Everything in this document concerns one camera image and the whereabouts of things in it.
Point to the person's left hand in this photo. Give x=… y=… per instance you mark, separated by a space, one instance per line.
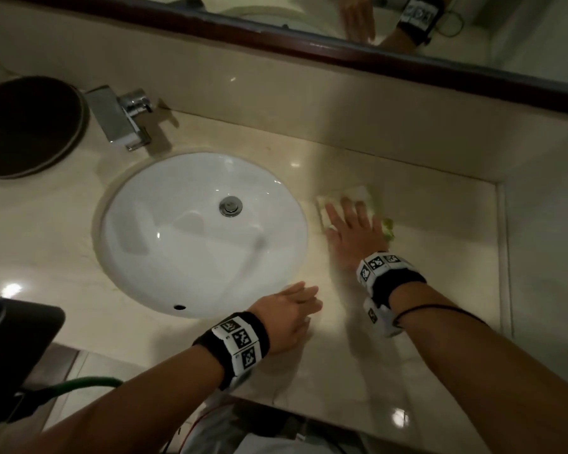
x=284 y=316

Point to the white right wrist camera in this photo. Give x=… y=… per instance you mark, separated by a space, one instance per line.
x=381 y=321

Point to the dark wooden framed mirror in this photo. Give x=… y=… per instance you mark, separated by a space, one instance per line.
x=501 y=47

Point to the person's grey trousers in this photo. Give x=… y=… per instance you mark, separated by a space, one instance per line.
x=227 y=430

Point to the white green-edged cleaning cloth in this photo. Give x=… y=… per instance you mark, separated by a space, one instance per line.
x=355 y=191

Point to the person's right hand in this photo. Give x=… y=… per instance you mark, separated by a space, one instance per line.
x=355 y=241

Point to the black left wristband with markers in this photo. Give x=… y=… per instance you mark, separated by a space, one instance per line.
x=217 y=345

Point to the chrome faucet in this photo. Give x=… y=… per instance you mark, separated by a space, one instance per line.
x=109 y=113

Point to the black wristband with markers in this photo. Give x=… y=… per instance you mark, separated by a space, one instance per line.
x=397 y=283
x=217 y=345

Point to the dark round tray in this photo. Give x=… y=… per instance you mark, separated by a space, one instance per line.
x=23 y=122

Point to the white oval sink basin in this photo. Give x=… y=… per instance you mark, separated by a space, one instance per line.
x=184 y=260

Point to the person's left forearm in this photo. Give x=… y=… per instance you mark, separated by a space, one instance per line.
x=123 y=411

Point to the chrome sink drain stopper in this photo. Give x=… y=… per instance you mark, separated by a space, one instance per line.
x=230 y=206

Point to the black device box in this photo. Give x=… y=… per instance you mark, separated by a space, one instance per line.
x=14 y=345

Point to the person's right forearm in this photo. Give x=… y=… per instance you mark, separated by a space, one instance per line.
x=492 y=373

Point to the black right wristband with markers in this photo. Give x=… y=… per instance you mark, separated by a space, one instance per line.
x=397 y=283

